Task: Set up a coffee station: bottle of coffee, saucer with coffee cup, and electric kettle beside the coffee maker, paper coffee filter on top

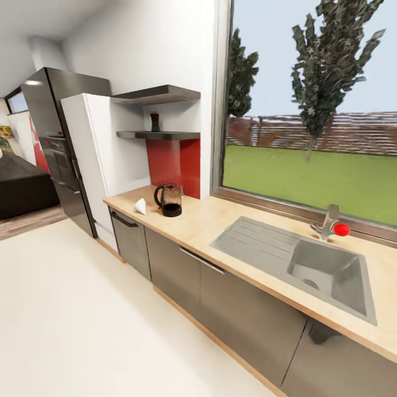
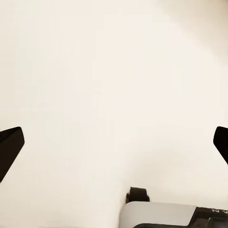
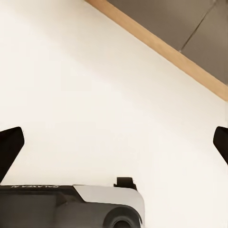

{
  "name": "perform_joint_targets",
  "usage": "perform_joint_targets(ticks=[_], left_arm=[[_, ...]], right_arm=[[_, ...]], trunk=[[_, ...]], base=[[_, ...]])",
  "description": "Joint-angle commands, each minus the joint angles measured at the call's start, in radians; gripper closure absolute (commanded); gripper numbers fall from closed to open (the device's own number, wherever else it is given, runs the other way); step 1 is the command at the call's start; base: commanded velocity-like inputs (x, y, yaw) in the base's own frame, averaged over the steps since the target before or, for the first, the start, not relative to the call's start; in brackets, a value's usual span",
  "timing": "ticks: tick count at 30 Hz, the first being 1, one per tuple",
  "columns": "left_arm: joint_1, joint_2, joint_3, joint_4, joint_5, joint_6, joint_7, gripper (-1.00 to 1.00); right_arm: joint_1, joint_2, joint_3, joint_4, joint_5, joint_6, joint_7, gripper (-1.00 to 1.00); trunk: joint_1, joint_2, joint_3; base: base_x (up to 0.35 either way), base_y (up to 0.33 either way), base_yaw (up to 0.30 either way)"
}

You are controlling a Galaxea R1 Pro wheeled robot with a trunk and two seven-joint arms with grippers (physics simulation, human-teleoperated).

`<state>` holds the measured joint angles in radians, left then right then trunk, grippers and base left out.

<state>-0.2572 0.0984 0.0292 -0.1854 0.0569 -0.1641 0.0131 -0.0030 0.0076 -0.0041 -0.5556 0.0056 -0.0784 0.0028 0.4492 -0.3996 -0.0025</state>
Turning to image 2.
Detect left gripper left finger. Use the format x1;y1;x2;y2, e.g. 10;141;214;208
0;126;25;183

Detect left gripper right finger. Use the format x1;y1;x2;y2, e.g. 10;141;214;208
213;126;228;164

